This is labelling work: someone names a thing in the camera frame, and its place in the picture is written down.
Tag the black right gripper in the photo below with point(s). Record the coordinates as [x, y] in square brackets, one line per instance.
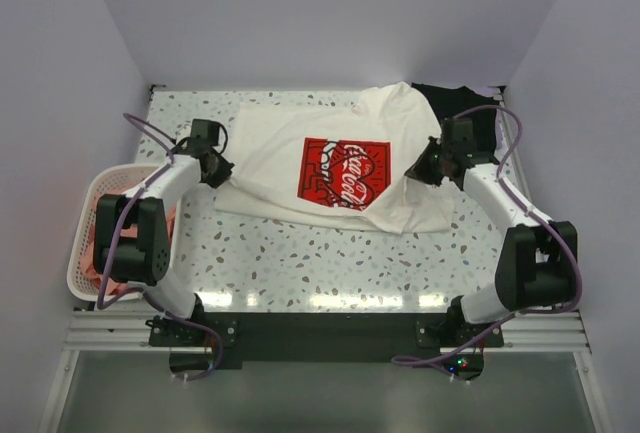
[419, 171]

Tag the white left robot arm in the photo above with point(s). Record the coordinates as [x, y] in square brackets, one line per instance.
[131, 248]

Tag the white t-shirt red print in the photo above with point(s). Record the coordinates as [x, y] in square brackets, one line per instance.
[337, 167]

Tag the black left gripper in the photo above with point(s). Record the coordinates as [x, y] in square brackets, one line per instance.
[223, 175]

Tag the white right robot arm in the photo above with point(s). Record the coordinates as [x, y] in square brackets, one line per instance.
[537, 270]

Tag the white plastic laundry basket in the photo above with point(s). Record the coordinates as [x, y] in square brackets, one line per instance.
[114, 180]

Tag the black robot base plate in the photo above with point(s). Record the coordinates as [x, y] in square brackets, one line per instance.
[228, 341]

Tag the pink crumpled t-shirt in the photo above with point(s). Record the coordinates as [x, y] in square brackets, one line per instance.
[85, 259]

